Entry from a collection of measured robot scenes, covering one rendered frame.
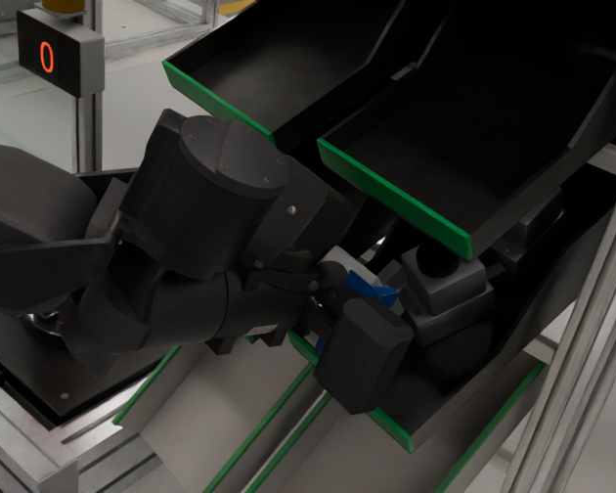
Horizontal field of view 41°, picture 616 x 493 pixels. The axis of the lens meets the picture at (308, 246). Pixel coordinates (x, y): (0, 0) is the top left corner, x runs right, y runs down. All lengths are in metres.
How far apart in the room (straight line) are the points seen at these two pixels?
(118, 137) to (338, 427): 1.01
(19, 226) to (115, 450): 0.52
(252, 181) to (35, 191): 0.12
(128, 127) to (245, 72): 1.06
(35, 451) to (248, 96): 0.44
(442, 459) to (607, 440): 0.49
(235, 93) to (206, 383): 0.31
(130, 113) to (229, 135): 1.33
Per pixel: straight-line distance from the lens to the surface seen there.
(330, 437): 0.75
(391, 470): 0.72
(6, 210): 0.41
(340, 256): 0.55
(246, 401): 0.77
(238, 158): 0.38
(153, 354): 0.95
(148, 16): 2.29
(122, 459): 0.92
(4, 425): 0.89
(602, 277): 0.59
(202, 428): 0.79
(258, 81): 0.61
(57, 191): 0.44
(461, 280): 0.58
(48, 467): 0.85
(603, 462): 1.13
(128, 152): 1.58
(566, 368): 0.64
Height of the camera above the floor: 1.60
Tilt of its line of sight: 33 degrees down
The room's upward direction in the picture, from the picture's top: 10 degrees clockwise
